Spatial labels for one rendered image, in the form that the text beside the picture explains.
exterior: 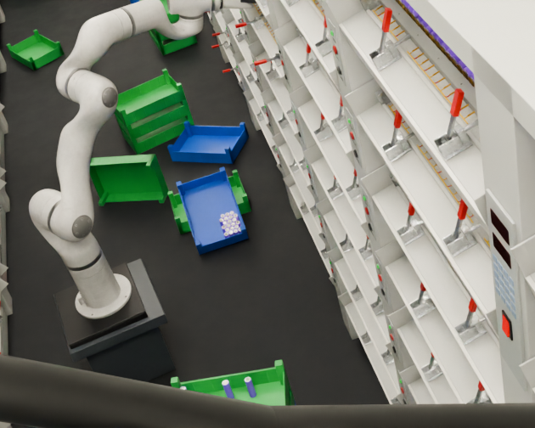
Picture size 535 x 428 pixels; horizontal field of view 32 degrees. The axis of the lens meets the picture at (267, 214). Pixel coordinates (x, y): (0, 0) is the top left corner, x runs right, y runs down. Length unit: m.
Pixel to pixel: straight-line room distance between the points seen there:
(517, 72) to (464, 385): 0.87
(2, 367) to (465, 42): 0.73
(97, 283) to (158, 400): 2.56
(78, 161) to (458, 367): 1.43
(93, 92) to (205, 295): 1.04
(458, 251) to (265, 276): 2.06
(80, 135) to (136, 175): 1.24
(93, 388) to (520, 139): 0.66
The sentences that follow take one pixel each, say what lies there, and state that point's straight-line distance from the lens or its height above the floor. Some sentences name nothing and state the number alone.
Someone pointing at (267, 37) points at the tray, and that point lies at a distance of 2.87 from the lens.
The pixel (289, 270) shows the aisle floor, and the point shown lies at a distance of 3.38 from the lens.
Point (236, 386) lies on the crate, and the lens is 2.49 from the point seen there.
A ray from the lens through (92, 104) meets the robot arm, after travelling 2.67.
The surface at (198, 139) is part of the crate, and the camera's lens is 4.22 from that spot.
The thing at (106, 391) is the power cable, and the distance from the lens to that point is 0.37.
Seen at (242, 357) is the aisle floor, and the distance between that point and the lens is 3.13.
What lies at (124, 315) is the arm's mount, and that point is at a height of 0.31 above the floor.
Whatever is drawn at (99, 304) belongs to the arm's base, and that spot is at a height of 0.34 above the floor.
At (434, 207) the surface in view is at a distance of 1.46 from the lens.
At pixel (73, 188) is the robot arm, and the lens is 2.75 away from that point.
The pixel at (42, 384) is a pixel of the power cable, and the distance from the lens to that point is 0.37.
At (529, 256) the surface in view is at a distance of 1.05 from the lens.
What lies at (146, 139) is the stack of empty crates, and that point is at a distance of 4.24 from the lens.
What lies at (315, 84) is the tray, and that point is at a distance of 2.20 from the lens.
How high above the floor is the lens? 2.23
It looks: 38 degrees down
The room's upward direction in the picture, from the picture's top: 16 degrees counter-clockwise
